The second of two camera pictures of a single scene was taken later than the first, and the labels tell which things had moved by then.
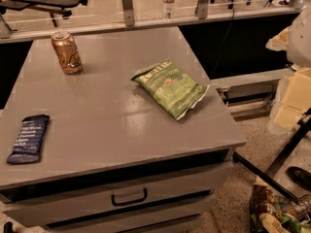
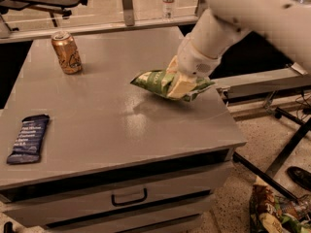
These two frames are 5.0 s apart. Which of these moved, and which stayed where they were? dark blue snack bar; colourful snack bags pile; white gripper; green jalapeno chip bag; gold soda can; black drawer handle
Moved: white gripper; green jalapeno chip bag
Stayed: gold soda can; dark blue snack bar; black drawer handle; colourful snack bags pile
